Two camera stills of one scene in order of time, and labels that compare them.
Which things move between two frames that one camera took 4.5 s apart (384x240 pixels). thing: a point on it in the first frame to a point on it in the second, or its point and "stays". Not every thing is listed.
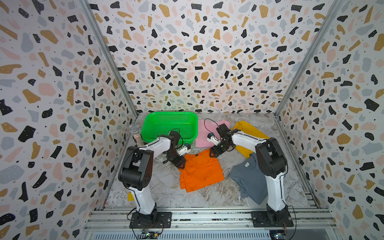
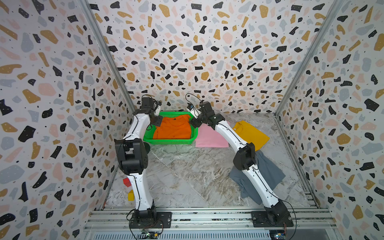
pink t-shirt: (203, 127) stays
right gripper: (214, 152) to (193, 121)
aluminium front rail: (184, 220) stays
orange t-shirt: (201, 170) to (175, 127)
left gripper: (179, 162) to (159, 121)
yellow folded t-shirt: (243, 127) stays
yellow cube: (130, 197) stays
